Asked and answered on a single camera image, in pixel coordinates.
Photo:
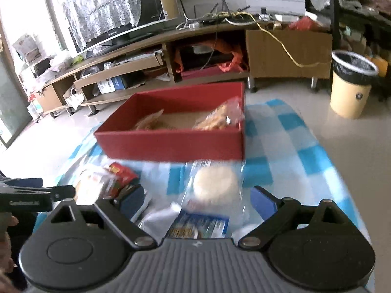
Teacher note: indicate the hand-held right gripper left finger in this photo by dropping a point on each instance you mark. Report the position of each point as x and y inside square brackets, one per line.
[134, 198]

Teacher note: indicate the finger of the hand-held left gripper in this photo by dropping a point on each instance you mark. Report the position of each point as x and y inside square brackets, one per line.
[62, 193]

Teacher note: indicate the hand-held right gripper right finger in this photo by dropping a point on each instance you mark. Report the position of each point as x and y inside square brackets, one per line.
[262, 199]

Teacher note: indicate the red snack packet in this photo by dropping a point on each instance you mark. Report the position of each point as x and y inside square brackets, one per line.
[122, 174]

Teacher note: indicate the clear packet of round rice crackers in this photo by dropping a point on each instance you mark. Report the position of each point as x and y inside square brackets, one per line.
[215, 184]

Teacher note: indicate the red cardboard box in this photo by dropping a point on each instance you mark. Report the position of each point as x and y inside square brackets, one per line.
[171, 145]

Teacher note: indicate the person's left hand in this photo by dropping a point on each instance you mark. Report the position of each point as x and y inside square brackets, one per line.
[5, 262]

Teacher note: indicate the clear packet of pale pastry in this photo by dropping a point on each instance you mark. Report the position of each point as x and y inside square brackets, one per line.
[90, 181]

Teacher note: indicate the crumpled silver wrapper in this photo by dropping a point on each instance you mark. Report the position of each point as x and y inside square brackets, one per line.
[158, 219]

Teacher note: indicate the blue checkered tablecloth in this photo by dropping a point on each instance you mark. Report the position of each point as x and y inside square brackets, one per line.
[305, 158]

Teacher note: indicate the blue printed snack packet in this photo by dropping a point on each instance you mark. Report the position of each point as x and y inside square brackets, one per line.
[198, 224]

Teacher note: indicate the clear bag of tan crackers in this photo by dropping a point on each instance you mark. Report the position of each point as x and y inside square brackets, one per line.
[152, 122]

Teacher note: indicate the white plastic drawer cart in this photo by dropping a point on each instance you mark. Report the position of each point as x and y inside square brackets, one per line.
[35, 106]

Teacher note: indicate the clear bag of brown cookies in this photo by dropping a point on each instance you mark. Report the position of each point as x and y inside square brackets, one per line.
[217, 117]

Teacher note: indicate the blue and white carton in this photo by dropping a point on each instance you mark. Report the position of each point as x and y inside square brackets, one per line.
[114, 84]

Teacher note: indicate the beige trash can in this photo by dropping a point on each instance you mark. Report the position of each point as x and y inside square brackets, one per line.
[348, 97]

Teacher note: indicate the pink flat box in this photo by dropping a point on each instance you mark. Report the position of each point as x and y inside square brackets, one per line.
[201, 74]

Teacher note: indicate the white set-top player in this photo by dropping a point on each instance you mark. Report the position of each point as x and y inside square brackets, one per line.
[137, 58]

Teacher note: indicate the orange plastic bag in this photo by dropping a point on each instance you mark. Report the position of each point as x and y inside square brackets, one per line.
[235, 58]

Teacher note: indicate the printed paper poster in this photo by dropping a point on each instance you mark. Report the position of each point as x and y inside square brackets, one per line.
[27, 47]

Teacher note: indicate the red plastic bag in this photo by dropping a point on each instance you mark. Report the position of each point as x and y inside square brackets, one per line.
[302, 23]

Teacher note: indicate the wooden television stand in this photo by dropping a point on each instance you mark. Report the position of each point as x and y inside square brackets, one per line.
[198, 30]

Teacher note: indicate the white flat device box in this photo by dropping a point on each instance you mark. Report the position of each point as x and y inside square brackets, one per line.
[287, 17]

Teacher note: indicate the black plug adapter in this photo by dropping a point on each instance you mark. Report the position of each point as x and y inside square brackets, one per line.
[264, 13]

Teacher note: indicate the black router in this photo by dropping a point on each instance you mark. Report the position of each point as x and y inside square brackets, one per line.
[213, 19]

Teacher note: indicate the white lace cloth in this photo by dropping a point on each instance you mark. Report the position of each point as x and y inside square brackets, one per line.
[100, 9]

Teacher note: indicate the black television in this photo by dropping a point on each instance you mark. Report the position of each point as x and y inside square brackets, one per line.
[149, 3]

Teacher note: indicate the black metal shelf rack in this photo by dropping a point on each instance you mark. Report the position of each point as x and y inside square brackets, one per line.
[335, 12]

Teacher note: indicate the small white camera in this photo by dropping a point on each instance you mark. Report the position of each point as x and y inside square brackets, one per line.
[74, 92]

